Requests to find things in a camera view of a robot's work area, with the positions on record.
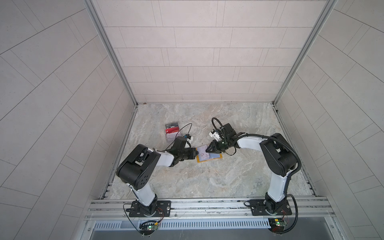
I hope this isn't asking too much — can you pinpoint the yellow leather card holder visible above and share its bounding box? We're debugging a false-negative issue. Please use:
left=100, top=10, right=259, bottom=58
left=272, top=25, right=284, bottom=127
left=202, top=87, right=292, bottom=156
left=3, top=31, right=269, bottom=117
left=197, top=145, right=223, bottom=163

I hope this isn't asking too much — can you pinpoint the white floral VIP card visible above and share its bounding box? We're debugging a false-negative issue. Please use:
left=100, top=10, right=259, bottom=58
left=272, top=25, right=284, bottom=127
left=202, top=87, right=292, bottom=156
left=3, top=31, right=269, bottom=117
left=197, top=145, right=211, bottom=162

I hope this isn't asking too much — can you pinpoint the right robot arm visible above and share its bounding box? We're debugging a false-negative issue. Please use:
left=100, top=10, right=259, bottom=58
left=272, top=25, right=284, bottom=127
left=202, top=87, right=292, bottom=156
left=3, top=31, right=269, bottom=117
left=206, top=124, right=302, bottom=215

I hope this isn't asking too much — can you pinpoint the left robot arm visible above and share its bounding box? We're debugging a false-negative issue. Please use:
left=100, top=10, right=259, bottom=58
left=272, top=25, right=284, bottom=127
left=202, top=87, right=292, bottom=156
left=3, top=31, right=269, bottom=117
left=116, top=134, right=199, bottom=207

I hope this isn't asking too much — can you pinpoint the white VIP card in stand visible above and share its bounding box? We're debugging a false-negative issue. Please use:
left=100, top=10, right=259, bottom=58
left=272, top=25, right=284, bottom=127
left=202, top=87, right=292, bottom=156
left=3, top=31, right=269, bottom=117
left=166, top=132, right=179, bottom=143

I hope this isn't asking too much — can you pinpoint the clear acrylic card stand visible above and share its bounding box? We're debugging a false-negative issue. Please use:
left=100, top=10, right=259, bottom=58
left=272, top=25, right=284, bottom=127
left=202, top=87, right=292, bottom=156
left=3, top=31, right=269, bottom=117
left=165, top=122, right=180, bottom=143

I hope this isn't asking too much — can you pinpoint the red card in stand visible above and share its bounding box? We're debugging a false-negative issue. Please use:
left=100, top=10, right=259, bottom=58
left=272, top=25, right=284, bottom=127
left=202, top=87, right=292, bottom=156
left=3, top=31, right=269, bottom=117
left=166, top=127, right=180, bottom=134

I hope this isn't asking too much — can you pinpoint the black VIP card in stand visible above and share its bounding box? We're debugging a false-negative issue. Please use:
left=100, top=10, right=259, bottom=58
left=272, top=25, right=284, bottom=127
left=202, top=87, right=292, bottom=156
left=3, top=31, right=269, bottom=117
left=165, top=122, right=179, bottom=129

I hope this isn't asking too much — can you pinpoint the white ventilation grille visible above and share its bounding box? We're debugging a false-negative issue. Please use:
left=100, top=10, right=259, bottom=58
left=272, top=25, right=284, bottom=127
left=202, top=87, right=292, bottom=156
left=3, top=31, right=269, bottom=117
left=94, top=219, right=272, bottom=231

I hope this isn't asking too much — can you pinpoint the left green circuit board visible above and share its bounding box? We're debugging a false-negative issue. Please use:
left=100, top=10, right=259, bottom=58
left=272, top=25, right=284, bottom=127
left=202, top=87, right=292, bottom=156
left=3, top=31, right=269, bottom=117
left=139, top=221, right=160, bottom=236

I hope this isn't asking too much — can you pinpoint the green circuit board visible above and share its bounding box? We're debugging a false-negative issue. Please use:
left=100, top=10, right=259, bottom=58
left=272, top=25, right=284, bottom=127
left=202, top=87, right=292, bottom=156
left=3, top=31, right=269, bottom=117
left=139, top=221, right=160, bottom=236
left=268, top=218, right=287, bottom=233

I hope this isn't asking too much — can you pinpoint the right green circuit board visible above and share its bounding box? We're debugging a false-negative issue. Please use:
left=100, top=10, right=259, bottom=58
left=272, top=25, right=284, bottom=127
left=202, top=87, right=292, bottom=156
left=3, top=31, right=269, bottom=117
left=268, top=218, right=287, bottom=233

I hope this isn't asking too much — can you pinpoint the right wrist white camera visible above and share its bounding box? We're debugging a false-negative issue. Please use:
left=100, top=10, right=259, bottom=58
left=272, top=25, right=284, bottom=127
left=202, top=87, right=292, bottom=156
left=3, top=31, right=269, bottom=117
left=209, top=129, right=222, bottom=141

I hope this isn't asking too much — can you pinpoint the left thin black cable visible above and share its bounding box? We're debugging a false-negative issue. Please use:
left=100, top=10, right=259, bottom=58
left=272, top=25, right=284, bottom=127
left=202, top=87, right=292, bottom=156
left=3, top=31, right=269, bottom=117
left=164, top=122, right=193, bottom=151

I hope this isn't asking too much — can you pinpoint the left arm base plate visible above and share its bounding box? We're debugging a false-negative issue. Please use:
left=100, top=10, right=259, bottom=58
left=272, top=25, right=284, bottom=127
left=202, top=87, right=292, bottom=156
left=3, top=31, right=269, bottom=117
left=126, top=201, right=172, bottom=218

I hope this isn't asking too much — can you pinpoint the aluminium mounting rail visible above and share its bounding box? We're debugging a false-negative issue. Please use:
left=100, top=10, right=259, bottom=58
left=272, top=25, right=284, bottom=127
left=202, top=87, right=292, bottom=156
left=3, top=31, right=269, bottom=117
left=85, top=196, right=336, bottom=221

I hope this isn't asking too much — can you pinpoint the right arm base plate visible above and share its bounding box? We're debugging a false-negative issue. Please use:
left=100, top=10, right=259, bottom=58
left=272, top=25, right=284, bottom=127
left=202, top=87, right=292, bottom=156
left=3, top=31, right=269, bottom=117
left=244, top=199, right=292, bottom=216

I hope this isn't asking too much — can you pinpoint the right black corrugated cable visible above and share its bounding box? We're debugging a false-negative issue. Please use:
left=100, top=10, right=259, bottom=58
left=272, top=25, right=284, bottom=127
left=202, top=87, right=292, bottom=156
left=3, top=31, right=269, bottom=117
left=211, top=116, right=302, bottom=235

